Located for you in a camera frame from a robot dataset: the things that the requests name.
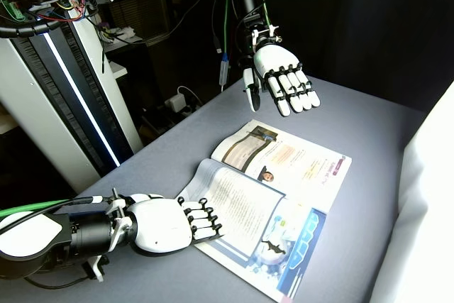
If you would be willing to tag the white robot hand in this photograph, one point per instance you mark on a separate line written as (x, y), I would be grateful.
(159, 225)
(275, 60)

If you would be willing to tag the illustrated textbook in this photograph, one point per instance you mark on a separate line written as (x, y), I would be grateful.
(301, 175)

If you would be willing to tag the blue white USB adapter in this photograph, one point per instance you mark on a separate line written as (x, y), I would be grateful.
(223, 70)

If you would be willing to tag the grey table cloth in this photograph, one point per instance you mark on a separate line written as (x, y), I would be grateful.
(354, 122)

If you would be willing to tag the white power adapter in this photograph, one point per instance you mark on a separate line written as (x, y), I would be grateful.
(177, 102)

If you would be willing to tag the black curtain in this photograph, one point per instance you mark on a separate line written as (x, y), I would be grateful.
(372, 15)

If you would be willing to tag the white backdrop sheet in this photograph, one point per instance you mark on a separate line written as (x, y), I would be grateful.
(425, 210)

